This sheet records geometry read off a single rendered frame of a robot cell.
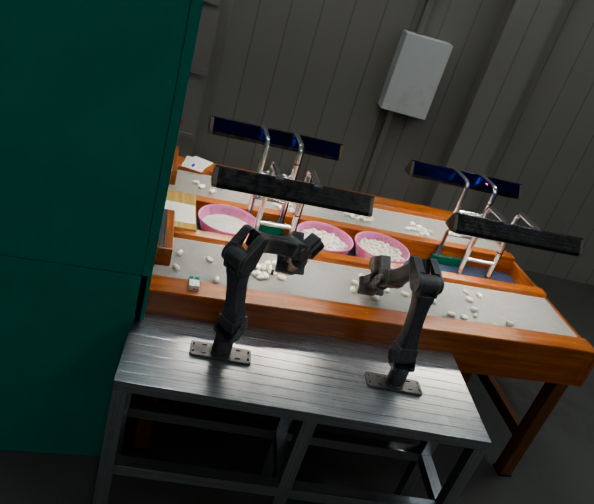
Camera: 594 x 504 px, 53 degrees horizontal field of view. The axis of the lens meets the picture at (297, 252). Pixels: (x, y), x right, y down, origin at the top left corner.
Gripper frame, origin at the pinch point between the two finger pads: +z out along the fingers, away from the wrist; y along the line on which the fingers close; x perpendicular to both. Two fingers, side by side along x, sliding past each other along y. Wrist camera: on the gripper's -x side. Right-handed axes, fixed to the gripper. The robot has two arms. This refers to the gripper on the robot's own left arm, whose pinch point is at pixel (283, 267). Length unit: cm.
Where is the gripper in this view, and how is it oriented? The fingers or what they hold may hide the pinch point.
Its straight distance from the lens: 215.6
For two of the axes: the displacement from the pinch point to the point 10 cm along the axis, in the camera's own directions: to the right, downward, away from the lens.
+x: -1.1, 9.7, -2.0
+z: -2.9, 1.6, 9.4
